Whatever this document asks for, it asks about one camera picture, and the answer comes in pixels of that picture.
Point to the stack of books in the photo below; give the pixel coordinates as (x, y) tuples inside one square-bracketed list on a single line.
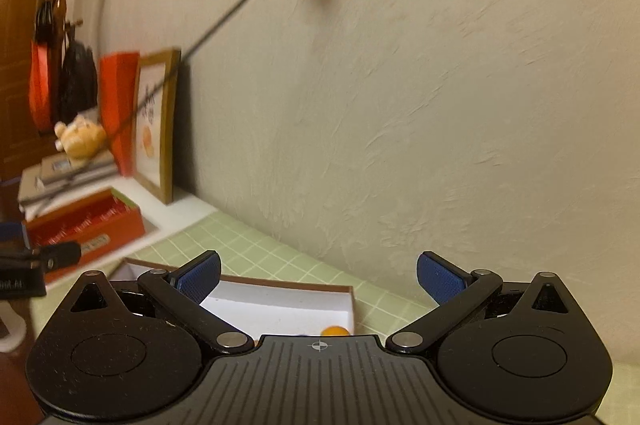
[(56, 173)]

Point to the black bag on rack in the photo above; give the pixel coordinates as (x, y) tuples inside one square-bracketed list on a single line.
[(78, 81)]

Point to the brown wooden door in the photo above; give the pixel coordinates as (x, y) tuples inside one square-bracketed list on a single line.
[(21, 144)]

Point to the orange fruit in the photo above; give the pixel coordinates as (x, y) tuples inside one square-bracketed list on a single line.
[(335, 331)]

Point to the plush teddy bear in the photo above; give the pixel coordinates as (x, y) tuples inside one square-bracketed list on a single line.
[(80, 139)]

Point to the red gift box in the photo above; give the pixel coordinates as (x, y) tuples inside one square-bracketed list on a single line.
[(100, 224)]

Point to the brown cardboard box white inside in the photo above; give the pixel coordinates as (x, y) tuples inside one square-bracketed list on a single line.
[(256, 307)]

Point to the red bag on rack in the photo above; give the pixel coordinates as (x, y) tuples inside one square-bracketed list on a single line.
[(41, 67)]

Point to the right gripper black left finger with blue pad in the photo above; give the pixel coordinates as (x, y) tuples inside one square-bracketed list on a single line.
[(180, 293)]

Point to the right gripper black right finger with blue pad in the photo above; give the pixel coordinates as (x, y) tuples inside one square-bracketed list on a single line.
[(458, 295)]

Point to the wooden picture frame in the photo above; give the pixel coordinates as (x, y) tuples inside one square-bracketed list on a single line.
[(153, 126)]

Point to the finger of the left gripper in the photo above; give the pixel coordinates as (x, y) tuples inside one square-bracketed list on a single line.
[(45, 258)]

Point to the red paper bag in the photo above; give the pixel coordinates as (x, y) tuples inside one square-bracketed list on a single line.
[(117, 79)]

